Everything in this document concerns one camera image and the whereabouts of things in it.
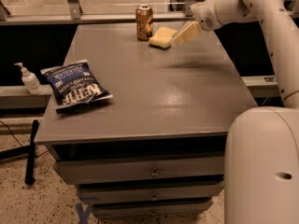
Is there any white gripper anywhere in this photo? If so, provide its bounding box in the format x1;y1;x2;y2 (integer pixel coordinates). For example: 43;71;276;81
171;0;222;47

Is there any yellow sponge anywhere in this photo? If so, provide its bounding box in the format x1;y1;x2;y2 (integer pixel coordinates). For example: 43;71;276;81
149;26;178;49

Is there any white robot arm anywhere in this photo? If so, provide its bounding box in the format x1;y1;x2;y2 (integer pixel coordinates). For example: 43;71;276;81
190;0;299;224

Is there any blue potato chip bag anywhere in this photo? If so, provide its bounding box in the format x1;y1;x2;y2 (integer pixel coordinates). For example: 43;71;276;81
41;60;113;113

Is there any gold soda can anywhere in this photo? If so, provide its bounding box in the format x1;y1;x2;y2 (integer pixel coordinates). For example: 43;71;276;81
135;5;153;41

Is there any grey drawer cabinet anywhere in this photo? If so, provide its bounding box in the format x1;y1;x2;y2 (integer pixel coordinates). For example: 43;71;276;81
34;20;258;220

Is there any middle grey drawer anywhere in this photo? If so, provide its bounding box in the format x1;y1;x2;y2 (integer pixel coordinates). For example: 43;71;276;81
77;178;223;204

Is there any grey drawer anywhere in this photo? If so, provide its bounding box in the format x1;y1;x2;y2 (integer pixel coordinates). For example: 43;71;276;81
77;178;223;204
92;197;211;218
54;157;224;185

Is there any white pump bottle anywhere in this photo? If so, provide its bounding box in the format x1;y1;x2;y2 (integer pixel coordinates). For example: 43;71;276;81
16;63;43;95

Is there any top grey drawer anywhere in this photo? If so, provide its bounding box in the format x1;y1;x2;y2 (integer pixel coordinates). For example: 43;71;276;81
54;157;224;185

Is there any bottom grey drawer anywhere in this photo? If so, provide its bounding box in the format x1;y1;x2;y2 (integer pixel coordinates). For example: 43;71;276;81
92;197;211;218

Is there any black floor stand bar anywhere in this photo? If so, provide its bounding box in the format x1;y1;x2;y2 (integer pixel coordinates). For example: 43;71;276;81
25;119;38;185

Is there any metal window rail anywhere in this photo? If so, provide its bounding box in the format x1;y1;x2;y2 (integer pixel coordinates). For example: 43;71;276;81
0;0;194;25

